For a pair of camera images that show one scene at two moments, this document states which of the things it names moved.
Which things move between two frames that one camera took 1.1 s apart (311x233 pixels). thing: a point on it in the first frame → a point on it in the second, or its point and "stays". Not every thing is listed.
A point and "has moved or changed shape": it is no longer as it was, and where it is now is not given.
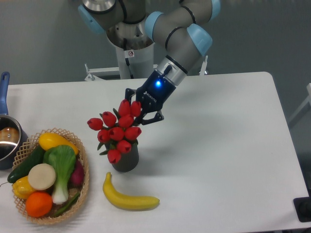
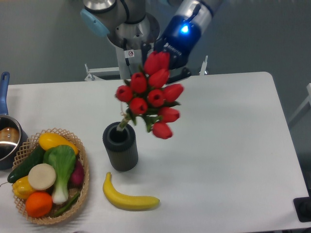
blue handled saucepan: (12, 136) stays
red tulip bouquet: (119, 132) has moved or changed shape
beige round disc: (42, 176) stays
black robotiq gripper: (152, 93) → (179, 39)
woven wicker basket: (25, 153) stays
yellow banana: (125, 202) stays
